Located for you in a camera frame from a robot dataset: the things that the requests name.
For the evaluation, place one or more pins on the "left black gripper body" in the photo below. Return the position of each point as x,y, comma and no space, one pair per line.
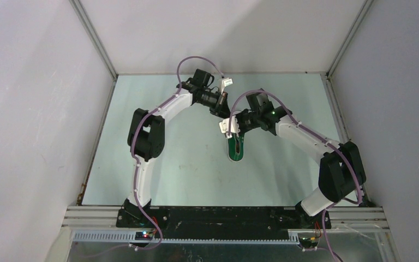
211,100

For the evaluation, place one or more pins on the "left controller board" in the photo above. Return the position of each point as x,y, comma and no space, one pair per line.
144,236

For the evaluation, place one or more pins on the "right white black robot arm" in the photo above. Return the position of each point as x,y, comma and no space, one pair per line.
341,171

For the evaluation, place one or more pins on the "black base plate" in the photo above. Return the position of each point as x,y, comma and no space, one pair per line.
220,222

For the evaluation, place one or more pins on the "controller board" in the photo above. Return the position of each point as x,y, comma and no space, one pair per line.
309,243
144,236

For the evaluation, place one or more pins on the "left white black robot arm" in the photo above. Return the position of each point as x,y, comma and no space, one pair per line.
146,136

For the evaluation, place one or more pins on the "right controller board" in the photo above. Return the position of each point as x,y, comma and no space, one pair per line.
309,243

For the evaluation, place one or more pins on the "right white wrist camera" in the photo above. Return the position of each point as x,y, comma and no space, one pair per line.
228,125

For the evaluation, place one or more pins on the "grey slotted cable duct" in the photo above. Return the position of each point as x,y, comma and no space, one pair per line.
131,237

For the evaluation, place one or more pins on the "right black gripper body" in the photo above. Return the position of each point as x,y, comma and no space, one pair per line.
248,120

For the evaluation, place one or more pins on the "green canvas sneaker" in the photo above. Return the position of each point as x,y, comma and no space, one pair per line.
236,148

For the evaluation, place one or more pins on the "white shoelace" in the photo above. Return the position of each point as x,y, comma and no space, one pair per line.
231,135

